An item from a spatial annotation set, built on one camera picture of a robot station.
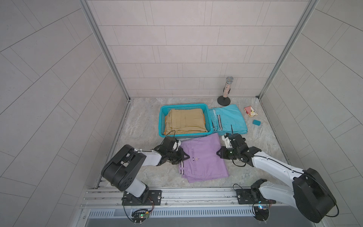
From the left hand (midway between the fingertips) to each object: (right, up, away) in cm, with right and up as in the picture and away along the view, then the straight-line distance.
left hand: (190, 157), depth 86 cm
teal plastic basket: (-19, +29, +13) cm, 37 cm away
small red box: (+46, +27, +20) cm, 57 cm away
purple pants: (+8, -3, -3) cm, 9 cm away
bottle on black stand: (+28, +37, +29) cm, 54 cm away
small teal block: (+49, +20, +16) cm, 55 cm away
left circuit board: (-24, -20, -21) cm, 37 cm away
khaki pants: (-4, +21, +10) cm, 24 cm away
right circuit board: (+34, -21, -18) cm, 44 cm away
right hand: (+16, +3, -1) cm, 16 cm away
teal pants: (+27, +22, +15) cm, 38 cm away
